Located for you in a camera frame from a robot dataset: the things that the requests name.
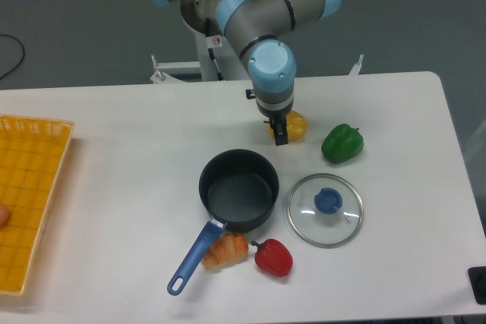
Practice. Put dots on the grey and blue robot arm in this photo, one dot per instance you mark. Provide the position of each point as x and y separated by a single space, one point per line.
271 65

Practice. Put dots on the glass lid with blue knob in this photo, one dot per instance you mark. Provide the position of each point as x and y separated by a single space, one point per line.
325 210

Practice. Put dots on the red bell pepper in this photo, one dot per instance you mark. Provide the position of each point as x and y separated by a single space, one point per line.
273 258

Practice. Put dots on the pink object at left edge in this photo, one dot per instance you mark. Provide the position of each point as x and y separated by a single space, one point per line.
4 214

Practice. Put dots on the black saucepan with blue handle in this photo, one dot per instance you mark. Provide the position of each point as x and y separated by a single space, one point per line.
238 189

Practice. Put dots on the green bell pepper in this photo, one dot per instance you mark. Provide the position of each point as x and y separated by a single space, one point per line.
342 144

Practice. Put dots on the yellow woven basket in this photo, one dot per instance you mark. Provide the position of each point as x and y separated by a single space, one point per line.
32 155

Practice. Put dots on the yellow bell pepper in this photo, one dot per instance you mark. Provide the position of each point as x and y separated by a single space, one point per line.
296 126

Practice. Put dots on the black device at table edge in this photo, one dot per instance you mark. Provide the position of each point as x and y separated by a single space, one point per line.
477 278

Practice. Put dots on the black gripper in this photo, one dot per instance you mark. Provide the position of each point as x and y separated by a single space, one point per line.
274 106

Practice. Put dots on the toy croissant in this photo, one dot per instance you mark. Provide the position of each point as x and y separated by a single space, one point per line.
225 251

